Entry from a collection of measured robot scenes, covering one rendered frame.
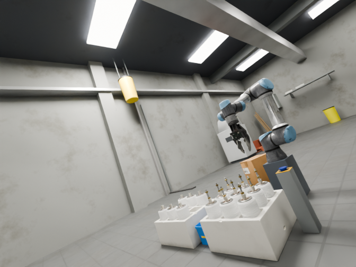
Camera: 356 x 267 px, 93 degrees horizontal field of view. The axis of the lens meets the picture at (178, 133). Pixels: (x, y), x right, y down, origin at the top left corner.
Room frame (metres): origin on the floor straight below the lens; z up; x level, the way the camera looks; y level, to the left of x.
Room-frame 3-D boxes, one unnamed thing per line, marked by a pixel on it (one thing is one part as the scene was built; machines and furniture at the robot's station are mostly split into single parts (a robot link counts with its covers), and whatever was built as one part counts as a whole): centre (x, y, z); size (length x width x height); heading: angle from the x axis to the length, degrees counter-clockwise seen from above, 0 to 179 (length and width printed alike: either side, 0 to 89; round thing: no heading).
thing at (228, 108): (1.11, -0.37, 0.77); 0.09 x 0.08 x 0.11; 121
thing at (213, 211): (1.12, -0.04, 0.16); 0.10 x 0.10 x 0.18
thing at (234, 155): (5.76, -1.73, 0.78); 0.79 x 0.72 x 1.56; 132
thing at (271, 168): (1.45, -0.68, 0.15); 0.18 x 0.18 x 0.30; 42
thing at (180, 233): (1.50, 0.18, 0.09); 0.39 x 0.39 x 0.18; 46
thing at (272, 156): (1.45, -0.68, 0.35); 0.15 x 0.15 x 0.10
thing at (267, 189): (1.12, -0.37, 0.16); 0.10 x 0.10 x 0.18
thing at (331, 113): (6.51, -5.64, 0.28); 0.37 x 0.36 x 0.57; 42
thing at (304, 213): (0.97, -0.46, 0.16); 0.07 x 0.07 x 0.31; 45
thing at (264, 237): (1.12, -0.20, 0.09); 0.39 x 0.39 x 0.18; 45
